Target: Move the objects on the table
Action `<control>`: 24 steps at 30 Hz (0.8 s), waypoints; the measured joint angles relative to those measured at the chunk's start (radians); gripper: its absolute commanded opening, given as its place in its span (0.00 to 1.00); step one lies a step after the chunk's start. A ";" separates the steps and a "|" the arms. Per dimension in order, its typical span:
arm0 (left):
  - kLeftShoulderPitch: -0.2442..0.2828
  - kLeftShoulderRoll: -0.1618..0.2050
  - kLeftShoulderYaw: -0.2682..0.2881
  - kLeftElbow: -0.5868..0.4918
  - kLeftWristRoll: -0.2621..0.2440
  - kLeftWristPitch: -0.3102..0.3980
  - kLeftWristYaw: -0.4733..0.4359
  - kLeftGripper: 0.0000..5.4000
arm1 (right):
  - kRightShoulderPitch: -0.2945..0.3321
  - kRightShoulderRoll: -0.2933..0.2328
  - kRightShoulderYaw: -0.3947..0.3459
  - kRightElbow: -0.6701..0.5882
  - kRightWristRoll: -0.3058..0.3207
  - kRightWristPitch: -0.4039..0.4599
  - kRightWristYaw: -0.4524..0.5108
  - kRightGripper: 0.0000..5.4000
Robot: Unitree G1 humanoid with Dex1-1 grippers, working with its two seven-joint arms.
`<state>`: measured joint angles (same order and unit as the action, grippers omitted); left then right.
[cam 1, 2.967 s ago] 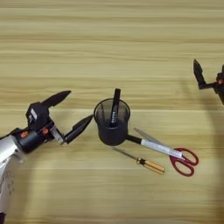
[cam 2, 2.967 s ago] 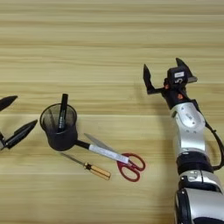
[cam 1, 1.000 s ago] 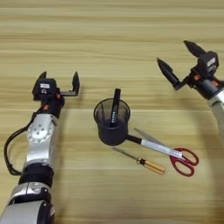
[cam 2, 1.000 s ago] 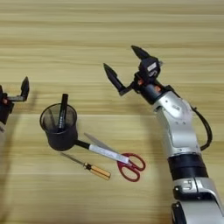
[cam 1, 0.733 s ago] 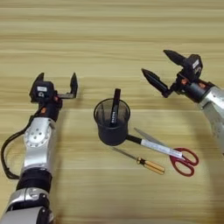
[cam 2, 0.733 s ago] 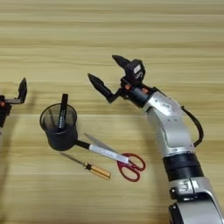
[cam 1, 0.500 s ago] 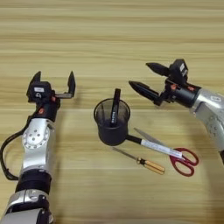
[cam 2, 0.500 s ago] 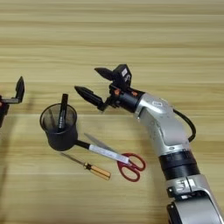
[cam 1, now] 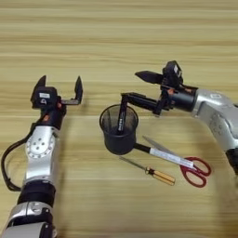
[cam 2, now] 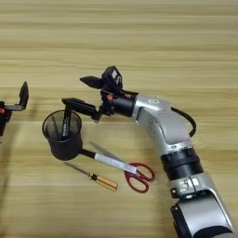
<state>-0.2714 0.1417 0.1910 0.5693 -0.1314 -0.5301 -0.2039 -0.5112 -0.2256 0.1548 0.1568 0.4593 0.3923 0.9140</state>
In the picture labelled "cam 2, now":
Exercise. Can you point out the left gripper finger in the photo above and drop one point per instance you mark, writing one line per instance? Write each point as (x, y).
(23, 94)

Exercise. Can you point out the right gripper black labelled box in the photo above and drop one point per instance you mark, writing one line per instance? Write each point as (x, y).
(112, 77)

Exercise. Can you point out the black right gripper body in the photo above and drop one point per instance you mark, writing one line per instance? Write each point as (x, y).
(121, 103)

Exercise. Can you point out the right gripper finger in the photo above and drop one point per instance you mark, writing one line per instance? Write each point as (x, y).
(80, 106)
(93, 82)

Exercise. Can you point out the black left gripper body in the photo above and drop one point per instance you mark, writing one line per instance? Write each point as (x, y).
(3, 116)

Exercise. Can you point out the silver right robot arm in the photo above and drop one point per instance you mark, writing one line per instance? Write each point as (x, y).
(167, 127)

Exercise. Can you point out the black marker pen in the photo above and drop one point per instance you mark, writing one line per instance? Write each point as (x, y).
(65, 124)

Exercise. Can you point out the black mesh pen cup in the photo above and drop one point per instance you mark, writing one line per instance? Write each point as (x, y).
(66, 148)

